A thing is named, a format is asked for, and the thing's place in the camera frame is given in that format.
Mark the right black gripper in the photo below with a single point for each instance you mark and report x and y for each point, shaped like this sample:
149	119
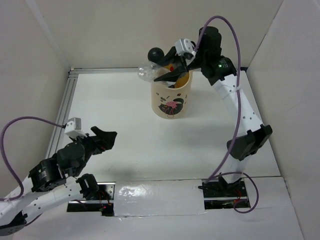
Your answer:
174	75

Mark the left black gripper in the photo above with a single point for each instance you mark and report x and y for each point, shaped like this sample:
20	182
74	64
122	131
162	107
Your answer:
104	140

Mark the clear unlabeled plastic bottle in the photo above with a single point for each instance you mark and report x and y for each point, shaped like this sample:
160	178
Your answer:
149	71

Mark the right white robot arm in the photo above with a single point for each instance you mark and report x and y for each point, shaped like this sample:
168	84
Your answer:
250	133

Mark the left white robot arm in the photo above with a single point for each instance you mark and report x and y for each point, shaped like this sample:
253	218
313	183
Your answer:
56	180

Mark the cream bin with black ears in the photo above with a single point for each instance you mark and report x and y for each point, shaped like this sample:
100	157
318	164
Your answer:
169	99

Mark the silver foil tape sheet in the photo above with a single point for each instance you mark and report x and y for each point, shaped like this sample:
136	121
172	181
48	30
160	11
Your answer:
158	198

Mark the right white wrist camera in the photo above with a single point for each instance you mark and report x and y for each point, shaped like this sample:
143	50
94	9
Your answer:
185	48

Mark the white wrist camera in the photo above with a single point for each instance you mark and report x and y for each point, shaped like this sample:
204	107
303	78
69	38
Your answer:
73	128
185	48

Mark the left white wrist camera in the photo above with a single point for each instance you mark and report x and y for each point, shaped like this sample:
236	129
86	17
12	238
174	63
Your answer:
73	128

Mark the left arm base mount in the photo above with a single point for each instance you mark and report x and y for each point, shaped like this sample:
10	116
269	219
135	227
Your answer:
102	202

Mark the aluminium frame rail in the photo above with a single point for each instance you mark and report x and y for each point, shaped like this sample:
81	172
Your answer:
148	147

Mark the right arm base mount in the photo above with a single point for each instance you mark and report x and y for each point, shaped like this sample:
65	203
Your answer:
218	194

